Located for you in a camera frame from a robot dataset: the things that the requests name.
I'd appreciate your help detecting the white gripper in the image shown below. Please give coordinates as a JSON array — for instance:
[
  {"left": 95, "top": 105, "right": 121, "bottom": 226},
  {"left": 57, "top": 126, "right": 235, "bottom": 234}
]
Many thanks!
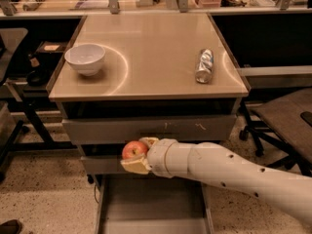
[{"left": 121, "top": 137, "right": 190, "bottom": 178}]

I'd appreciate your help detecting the red apple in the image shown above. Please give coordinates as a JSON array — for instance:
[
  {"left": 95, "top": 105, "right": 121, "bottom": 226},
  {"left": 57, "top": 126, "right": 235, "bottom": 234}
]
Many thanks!
[{"left": 122, "top": 141, "right": 148, "bottom": 159}]

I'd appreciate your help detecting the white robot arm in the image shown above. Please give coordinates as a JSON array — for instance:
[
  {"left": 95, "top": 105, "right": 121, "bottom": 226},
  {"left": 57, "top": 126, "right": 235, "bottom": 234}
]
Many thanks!
[{"left": 121, "top": 137, "right": 312, "bottom": 225}]

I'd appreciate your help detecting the open bottom drawer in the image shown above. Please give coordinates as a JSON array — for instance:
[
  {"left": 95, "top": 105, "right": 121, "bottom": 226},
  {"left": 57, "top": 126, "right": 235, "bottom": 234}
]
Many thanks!
[{"left": 95, "top": 175, "right": 215, "bottom": 234}]

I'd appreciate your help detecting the middle drawer front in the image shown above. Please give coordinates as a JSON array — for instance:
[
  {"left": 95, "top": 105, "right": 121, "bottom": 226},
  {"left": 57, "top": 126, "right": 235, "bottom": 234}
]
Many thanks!
[{"left": 80, "top": 153, "right": 222, "bottom": 176}]

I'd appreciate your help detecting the top drawer front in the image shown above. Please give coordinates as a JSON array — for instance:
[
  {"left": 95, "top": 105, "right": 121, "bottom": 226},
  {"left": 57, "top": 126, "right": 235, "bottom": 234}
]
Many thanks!
[{"left": 62, "top": 115, "right": 237, "bottom": 145}]

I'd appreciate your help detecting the grey drawer cabinet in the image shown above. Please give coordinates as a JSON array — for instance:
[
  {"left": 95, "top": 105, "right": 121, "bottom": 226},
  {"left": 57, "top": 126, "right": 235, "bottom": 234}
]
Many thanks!
[{"left": 49, "top": 13, "right": 249, "bottom": 161}]

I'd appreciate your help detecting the crushed silver can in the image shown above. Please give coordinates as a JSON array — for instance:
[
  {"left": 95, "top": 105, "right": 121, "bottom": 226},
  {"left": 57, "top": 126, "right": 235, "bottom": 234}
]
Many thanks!
[{"left": 195, "top": 49, "right": 214, "bottom": 84}]

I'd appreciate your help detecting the white bowl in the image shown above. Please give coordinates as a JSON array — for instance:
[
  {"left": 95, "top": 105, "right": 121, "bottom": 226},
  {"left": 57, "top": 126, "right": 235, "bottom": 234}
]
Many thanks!
[{"left": 64, "top": 44, "right": 106, "bottom": 76}]

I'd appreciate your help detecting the black round object on shelf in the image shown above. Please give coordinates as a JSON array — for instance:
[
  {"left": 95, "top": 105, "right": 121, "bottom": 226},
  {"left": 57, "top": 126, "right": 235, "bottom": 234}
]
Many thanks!
[{"left": 26, "top": 69, "right": 50, "bottom": 87}]

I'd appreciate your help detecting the black office chair right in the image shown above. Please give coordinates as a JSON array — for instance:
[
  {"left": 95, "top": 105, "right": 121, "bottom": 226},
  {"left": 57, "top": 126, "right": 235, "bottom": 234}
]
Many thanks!
[{"left": 239, "top": 88, "right": 312, "bottom": 176}]

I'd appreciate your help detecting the black shoe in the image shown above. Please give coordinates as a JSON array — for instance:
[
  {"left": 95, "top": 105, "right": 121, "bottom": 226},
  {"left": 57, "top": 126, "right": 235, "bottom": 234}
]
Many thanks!
[{"left": 0, "top": 219, "right": 22, "bottom": 234}]

